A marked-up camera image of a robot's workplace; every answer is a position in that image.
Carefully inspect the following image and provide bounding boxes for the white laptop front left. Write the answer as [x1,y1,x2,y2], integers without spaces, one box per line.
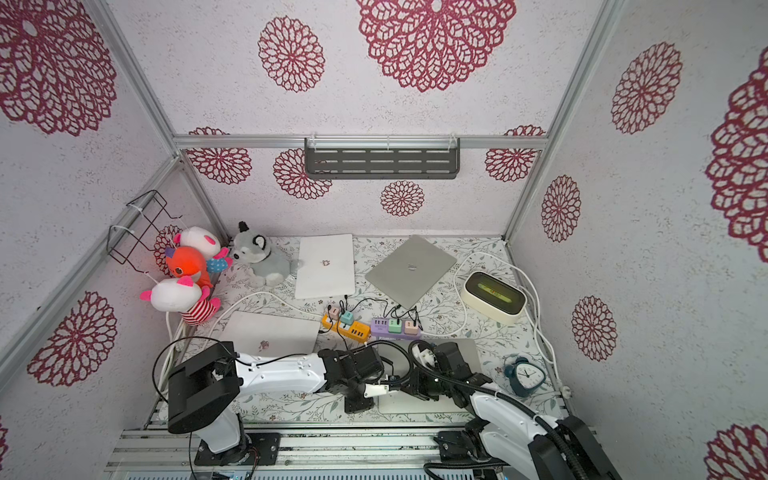
[219,311,319,358]

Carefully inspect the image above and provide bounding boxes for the red fox plush toy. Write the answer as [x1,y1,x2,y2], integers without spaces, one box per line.
[165,246,213,287]

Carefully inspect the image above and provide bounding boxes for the white laptop with red logo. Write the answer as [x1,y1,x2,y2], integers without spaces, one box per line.
[295,234,355,300]

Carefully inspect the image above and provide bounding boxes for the pink charger on purple strip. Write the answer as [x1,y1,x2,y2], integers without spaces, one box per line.
[402,320,421,338]

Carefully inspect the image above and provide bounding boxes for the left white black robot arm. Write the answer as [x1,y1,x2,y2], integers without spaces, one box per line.
[160,340,406,466]

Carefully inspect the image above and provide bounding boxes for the silver apple laptop front right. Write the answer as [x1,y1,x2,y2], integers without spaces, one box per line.
[377,338,482,414]

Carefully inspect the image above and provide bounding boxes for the teal charger plug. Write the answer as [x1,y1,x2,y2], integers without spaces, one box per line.
[340,311,355,326]

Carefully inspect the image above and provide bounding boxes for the green charger plug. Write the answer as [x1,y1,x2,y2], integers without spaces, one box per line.
[388,318,403,334]

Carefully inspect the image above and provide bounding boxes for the white power cable right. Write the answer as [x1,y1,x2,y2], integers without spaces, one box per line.
[451,250,572,400]

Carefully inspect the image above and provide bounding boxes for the orange power strip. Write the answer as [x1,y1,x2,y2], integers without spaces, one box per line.
[321,315,371,343]

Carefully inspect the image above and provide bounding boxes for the teal alarm clock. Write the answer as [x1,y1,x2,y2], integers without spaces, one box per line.
[503,356,547,398]

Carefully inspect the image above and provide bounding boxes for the black wire wall basket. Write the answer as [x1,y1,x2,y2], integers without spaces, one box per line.
[105,189,182,276]

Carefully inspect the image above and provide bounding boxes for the purple power strip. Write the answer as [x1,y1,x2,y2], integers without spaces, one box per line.
[370,317,422,340]

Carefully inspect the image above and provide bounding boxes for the white power cable left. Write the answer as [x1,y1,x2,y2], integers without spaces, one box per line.
[161,290,325,385]

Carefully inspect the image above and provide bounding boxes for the white power cable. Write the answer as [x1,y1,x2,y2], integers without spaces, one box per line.
[451,250,572,400]
[161,290,325,385]

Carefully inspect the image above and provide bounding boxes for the silver laptop rear right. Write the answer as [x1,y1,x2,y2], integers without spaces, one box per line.
[365,235,457,309]

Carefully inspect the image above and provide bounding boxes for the cream box with green display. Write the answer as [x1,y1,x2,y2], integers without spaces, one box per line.
[460,271,528,325]

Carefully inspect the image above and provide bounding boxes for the grey husky plush toy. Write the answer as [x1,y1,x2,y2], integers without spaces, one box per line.
[230,221,302,287]

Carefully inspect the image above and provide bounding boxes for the white pink plush upper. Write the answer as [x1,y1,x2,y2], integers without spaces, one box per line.
[173,226,229,260]

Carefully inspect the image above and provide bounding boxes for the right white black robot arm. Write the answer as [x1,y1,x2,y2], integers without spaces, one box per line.
[402,340,621,479]

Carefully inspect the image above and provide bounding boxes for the white plush striped legs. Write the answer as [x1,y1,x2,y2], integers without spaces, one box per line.
[140,276,221,326]

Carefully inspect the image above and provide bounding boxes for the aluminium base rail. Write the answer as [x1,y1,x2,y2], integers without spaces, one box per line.
[101,423,463,479]

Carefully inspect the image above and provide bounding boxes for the black charger cable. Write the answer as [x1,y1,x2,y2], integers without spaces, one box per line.
[338,295,373,355]

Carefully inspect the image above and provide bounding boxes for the grey metal wall shelf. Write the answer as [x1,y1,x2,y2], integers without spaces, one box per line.
[304,137,461,180]

